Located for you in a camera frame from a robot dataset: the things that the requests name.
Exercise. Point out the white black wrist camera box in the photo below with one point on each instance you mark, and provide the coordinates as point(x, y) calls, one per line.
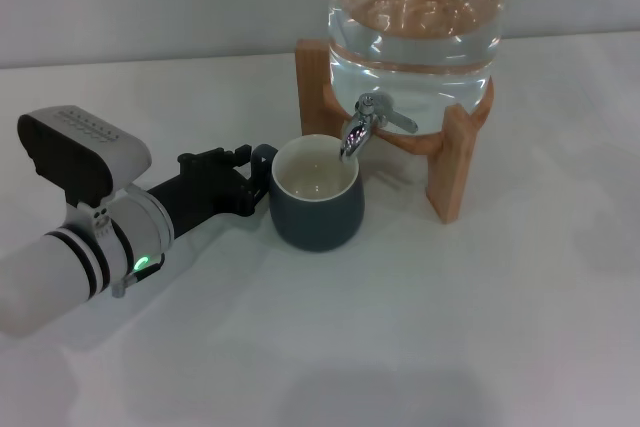
point(75, 152)

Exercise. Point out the dark teal ceramic mug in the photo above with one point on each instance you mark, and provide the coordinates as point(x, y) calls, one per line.
point(315, 222)

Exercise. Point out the wooden dispenser stand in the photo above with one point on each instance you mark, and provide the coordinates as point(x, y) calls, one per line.
point(457, 172)

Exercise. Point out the chrome faucet with lever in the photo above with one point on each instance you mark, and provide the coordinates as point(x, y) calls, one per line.
point(357, 134)

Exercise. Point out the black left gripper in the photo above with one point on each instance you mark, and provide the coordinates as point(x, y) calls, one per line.
point(205, 194)

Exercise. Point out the glass water dispenser jar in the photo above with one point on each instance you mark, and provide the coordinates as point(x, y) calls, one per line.
point(415, 57)

